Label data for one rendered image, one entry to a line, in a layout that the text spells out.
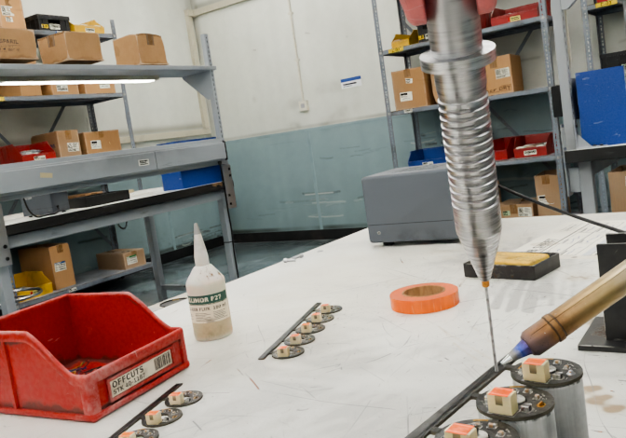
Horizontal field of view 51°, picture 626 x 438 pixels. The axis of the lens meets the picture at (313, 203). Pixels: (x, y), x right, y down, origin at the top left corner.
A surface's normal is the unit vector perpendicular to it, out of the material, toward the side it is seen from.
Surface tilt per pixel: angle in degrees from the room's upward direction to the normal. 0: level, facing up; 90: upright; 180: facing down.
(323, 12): 90
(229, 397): 0
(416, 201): 90
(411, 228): 90
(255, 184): 90
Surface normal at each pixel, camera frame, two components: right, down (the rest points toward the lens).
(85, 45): 0.85, -0.05
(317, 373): -0.15, -0.98
